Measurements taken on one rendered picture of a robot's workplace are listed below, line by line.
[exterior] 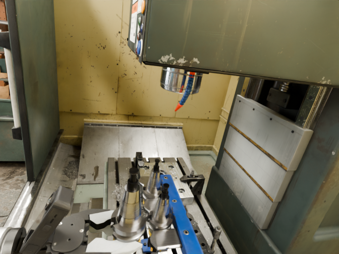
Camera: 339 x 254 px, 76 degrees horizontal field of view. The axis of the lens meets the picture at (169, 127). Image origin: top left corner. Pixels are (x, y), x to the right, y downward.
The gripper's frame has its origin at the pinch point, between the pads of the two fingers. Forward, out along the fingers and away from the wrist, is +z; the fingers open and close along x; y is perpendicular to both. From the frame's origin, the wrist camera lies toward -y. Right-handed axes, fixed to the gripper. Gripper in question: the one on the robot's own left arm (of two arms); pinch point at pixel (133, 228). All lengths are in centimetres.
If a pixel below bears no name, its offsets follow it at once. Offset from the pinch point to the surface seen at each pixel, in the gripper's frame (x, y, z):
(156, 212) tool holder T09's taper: -10.0, 7.2, 7.1
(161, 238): -5.4, 10.7, 7.8
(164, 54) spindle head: -19.3, -29.3, 6.6
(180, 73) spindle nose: -44, -21, 19
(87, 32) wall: -152, -25, -20
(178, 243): -3.6, 10.8, 11.4
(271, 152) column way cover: -38, 8, 64
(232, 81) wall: -147, 0, 104
